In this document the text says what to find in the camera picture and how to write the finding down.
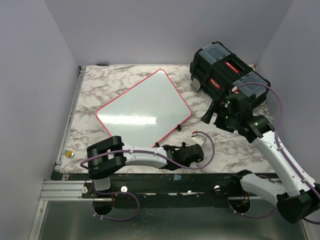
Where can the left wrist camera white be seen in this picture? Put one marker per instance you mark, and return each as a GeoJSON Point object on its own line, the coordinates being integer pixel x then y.
{"type": "Point", "coordinates": [199, 139]}

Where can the yellow metal small block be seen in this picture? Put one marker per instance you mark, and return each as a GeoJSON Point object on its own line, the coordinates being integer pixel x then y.
{"type": "Point", "coordinates": [68, 153]}

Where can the black mounting base rail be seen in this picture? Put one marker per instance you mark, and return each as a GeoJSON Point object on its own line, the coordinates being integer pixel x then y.
{"type": "Point", "coordinates": [128, 191]}

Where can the small black strip at wall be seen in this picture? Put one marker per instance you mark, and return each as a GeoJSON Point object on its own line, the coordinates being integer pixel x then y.
{"type": "Point", "coordinates": [102, 64]}

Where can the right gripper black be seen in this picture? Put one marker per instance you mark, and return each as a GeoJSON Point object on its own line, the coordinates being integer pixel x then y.
{"type": "Point", "coordinates": [223, 106]}

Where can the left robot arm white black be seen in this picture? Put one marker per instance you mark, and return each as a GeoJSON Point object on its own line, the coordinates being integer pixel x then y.
{"type": "Point", "coordinates": [111, 154]}

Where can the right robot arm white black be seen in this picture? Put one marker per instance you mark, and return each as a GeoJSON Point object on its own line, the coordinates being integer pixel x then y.
{"type": "Point", "coordinates": [298, 194]}

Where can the blue tape piece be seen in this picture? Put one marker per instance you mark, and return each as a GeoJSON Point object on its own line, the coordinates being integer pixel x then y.
{"type": "Point", "coordinates": [177, 177]}

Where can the black toolbox with red handle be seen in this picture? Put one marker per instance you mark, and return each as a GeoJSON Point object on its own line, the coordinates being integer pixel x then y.
{"type": "Point", "coordinates": [216, 71]}

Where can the pink-framed whiteboard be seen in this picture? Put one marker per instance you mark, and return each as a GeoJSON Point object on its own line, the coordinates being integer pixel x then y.
{"type": "Point", "coordinates": [146, 113]}

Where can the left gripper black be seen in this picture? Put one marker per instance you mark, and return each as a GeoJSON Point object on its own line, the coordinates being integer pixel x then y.
{"type": "Point", "coordinates": [184, 146]}

